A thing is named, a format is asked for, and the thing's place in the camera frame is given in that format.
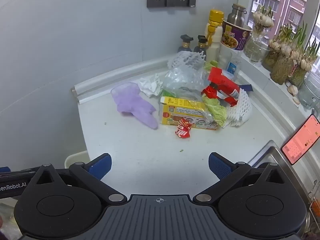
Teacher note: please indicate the blue noodle packet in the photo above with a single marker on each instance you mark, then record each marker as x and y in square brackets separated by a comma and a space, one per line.
[247, 87]

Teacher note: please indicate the clear bottle with blue label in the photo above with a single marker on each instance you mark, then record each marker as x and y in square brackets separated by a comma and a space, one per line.
[233, 66]

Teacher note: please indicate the empty glass jar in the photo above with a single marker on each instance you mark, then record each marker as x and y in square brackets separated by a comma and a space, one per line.
[310, 92]

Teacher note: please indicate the cream bottle with yellow cap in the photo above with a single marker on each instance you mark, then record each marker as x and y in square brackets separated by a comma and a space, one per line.
[215, 35]

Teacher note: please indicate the purple instant noodle cup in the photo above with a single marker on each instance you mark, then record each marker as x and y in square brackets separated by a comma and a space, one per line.
[236, 37]

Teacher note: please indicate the purple plastic bag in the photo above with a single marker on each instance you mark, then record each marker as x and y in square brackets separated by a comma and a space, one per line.
[130, 102]

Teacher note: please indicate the glass vase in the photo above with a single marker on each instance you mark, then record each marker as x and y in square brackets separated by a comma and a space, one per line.
[251, 47]

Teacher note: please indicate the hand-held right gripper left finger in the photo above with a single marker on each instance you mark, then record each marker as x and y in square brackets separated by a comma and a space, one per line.
[100, 166]

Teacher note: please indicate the clear plastic bag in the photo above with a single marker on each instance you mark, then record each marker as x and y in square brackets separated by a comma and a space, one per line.
[185, 80]

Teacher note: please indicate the stainless steel bottle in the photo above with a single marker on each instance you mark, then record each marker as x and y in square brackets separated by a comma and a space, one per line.
[236, 16]

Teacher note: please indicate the yellow cardboard food box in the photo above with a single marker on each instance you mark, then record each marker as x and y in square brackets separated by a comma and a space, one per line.
[182, 111]

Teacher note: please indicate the clear plastic cup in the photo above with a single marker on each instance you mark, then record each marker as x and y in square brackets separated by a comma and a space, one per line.
[258, 53]

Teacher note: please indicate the green cabbage leaf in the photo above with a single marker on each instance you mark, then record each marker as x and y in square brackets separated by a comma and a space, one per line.
[216, 110]

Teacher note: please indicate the smartphone with pink screen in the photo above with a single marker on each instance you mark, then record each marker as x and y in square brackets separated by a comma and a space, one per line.
[301, 140]

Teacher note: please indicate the white tissue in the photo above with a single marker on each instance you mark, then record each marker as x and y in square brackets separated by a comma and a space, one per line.
[151, 85]

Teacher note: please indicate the small red wrapper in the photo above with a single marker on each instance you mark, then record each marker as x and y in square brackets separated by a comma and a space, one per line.
[182, 128]

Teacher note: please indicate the red snack packet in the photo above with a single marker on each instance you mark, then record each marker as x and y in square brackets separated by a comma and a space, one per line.
[221, 85]

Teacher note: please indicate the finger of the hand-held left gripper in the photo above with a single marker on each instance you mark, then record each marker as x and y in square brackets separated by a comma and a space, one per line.
[17, 174]

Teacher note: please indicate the clear drinking glass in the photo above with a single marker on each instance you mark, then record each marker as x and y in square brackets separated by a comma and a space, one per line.
[225, 55]

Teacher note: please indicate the white plastic bin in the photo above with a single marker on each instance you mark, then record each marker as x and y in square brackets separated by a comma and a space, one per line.
[76, 158]

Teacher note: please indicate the garlic clove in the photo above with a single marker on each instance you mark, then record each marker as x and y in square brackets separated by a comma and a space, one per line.
[292, 90]
[296, 100]

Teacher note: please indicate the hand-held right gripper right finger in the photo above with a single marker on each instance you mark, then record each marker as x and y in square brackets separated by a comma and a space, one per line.
[220, 166]

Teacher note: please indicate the stainless steel sink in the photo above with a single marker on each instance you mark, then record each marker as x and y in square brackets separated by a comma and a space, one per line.
[270, 155]

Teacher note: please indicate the garlic bulb bunch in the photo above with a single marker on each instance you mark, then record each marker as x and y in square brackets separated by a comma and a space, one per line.
[263, 17]

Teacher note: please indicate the white foam fruit net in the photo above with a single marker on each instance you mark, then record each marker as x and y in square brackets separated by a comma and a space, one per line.
[241, 107]
[186, 58]

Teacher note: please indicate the dark sauce bottle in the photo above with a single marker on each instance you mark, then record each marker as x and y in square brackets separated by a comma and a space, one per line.
[201, 45]
[185, 43]

